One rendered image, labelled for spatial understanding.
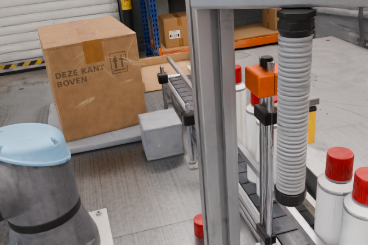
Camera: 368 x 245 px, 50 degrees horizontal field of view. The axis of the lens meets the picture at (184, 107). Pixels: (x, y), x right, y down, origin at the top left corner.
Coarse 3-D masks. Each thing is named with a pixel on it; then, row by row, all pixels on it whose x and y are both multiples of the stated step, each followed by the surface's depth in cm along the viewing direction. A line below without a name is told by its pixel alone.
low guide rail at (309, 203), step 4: (188, 68) 139; (188, 72) 140; (308, 196) 69; (304, 200) 70; (308, 200) 68; (312, 200) 68; (304, 204) 70; (308, 204) 68; (312, 204) 67; (308, 208) 69; (312, 208) 67; (312, 212) 68
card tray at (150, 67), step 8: (160, 56) 171; (176, 56) 173; (184, 56) 174; (144, 64) 170; (152, 64) 171; (160, 64) 172; (168, 64) 171; (176, 64) 170; (184, 64) 169; (144, 72) 164; (152, 72) 163; (168, 72) 161; (184, 72) 160; (144, 80) 155; (152, 80) 154; (144, 88) 143; (152, 88) 146; (160, 88) 146
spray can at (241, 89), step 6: (240, 66) 84; (240, 72) 84; (240, 78) 84; (240, 84) 85; (240, 90) 84; (240, 96) 85; (240, 102) 85; (240, 108) 86; (240, 114) 86; (240, 120) 87; (240, 126) 87; (240, 132) 88; (240, 138) 89
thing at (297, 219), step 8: (168, 56) 137; (176, 72) 125; (184, 80) 116; (240, 144) 78; (240, 152) 77; (248, 152) 75; (248, 160) 73; (256, 168) 70; (288, 208) 60; (288, 216) 60; (296, 216) 58; (296, 224) 58; (304, 224) 56; (304, 232) 55; (312, 232) 55; (312, 240) 54; (320, 240) 53
